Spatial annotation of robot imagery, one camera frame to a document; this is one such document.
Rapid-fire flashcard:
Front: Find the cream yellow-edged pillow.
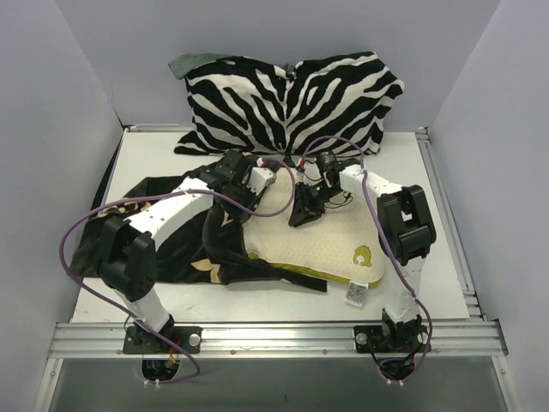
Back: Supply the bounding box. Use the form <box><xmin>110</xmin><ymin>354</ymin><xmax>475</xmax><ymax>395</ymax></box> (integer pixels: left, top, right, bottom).
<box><xmin>243</xmin><ymin>194</ymin><xmax>385</xmax><ymax>284</ymax></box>

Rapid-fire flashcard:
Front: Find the black floral pillowcase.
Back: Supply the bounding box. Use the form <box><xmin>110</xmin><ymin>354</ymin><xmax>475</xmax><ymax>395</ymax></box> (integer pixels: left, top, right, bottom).
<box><xmin>70</xmin><ymin>161</ymin><xmax>327</xmax><ymax>293</ymax></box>

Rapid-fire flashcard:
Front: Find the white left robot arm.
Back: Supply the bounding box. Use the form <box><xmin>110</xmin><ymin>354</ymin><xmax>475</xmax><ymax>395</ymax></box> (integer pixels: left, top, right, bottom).
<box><xmin>95</xmin><ymin>150</ymin><xmax>276</xmax><ymax>353</ymax></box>

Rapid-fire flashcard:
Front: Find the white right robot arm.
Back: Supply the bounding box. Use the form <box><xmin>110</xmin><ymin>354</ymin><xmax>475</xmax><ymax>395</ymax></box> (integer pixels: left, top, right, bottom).
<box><xmin>289</xmin><ymin>151</ymin><xmax>437</xmax><ymax>351</ymax></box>

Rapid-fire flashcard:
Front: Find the zebra print pillow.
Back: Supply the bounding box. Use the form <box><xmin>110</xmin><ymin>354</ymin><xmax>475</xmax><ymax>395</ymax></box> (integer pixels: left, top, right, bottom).
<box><xmin>174</xmin><ymin>51</ymin><xmax>405</xmax><ymax>157</ymax></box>

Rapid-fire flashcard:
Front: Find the white pillow care label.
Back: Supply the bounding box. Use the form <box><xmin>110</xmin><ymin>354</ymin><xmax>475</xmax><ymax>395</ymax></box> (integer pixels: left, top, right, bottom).
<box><xmin>345</xmin><ymin>281</ymin><xmax>369</xmax><ymax>308</ymax></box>

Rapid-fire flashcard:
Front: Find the grey cloth behind zebra pillow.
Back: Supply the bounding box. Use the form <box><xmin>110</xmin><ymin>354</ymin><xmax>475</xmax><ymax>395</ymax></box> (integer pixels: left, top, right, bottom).
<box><xmin>168</xmin><ymin>53</ymin><xmax>226</xmax><ymax>80</ymax></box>

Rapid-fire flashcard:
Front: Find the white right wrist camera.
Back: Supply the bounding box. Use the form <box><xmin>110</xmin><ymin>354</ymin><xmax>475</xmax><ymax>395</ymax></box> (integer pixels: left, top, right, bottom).
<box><xmin>296</xmin><ymin>159</ymin><xmax>321</xmax><ymax>183</ymax></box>

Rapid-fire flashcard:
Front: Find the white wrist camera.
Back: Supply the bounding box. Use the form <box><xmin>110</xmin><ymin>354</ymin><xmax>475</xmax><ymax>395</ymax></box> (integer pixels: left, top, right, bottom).
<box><xmin>245</xmin><ymin>167</ymin><xmax>277</xmax><ymax>194</ymax></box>
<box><xmin>296</xmin><ymin>159</ymin><xmax>321</xmax><ymax>183</ymax></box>

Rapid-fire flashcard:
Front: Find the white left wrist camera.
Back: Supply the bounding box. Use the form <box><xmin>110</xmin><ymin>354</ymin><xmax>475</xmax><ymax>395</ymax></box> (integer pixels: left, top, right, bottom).
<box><xmin>245</xmin><ymin>167</ymin><xmax>277</xmax><ymax>194</ymax></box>

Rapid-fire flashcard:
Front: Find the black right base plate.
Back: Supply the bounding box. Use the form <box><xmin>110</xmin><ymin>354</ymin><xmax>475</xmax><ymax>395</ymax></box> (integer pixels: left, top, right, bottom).
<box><xmin>353</xmin><ymin>324</ymin><xmax>428</xmax><ymax>354</ymax></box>

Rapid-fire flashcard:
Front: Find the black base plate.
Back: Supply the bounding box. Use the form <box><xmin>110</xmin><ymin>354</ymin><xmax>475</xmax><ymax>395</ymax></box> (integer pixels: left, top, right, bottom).
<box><xmin>122</xmin><ymin>326</ymin><xmax>202</xmax><ymax>354</ymax></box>
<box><xmin>353</xmin><ymin>324</ymin><xmax>428</xmax><ymax>354</ymax></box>

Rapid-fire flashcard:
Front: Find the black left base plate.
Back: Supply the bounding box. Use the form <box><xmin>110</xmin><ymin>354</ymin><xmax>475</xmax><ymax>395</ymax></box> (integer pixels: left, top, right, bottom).
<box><xmin>122</xmin><ymin>326</ymin><xmax>202</xmax><ymax>354</ymax></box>

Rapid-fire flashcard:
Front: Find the aluminium front rail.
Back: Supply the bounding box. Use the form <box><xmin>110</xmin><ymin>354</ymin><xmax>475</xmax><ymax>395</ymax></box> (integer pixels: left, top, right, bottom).
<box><xmin>48</xmin><ymin>319</ymin><xmax>508</xmax><ymax>359</ymax></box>

